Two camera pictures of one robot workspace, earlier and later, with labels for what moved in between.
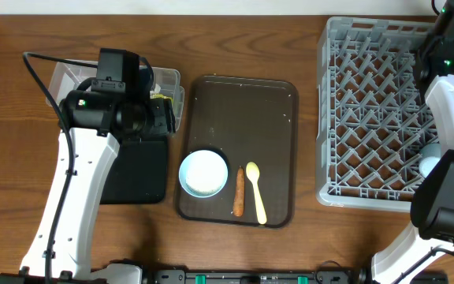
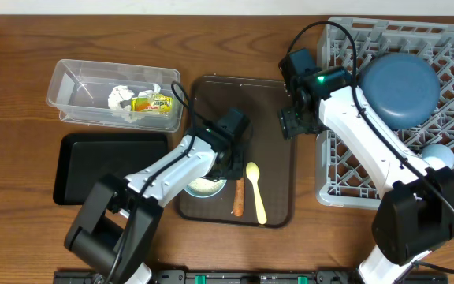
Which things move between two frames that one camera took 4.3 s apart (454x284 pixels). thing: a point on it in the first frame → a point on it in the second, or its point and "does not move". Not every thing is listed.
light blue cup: (430, 155) does not move
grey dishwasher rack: (372, 120) does not move
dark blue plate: (146, 80) → (400, 90)
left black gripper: (164, 122) → (240, 173)
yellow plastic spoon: (253, 173) does not move
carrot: (239, 199) does not move
